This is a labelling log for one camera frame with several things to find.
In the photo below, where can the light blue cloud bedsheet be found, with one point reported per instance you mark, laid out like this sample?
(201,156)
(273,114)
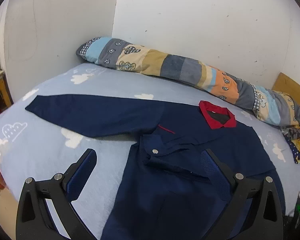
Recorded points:
(33,147)

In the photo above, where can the navy work jacket red collar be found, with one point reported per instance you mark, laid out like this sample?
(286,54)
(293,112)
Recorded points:
(164,192)

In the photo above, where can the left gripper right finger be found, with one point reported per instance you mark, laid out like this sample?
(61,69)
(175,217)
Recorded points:
(264,218)

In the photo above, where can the patchwork rolled quilt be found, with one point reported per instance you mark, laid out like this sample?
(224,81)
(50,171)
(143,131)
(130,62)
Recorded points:
(272,107)

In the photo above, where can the wooden headboard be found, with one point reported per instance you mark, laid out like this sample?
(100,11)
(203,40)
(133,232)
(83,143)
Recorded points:
(285,84)

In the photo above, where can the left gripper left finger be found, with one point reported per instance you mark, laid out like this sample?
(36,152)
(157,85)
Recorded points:
(34,219)

